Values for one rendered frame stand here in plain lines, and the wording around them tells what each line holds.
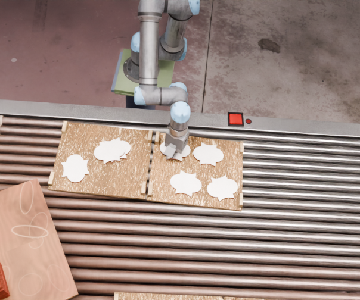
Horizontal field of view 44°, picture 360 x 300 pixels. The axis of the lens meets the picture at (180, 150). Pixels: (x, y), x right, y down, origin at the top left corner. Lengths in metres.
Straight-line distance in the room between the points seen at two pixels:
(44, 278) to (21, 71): 2.21
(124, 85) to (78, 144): 0.42
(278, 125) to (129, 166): 0.77
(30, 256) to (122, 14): 2.67
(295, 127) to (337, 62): 1.82
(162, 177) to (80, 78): 1.73
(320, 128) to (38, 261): 1.43
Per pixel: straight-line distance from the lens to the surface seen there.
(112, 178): 1.96
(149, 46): 1.82
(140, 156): 2.01
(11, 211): 1.84
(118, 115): 2.16
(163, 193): 1.93
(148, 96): 1.82
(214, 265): 1.85
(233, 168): 2.03
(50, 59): 3.68
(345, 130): 2.36
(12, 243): 1.78
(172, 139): 1.90
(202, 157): 2.02
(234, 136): 2.15
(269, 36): 4.02
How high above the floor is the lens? 2.66
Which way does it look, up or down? 58 degrees down
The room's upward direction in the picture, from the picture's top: 10 degrees clockwise
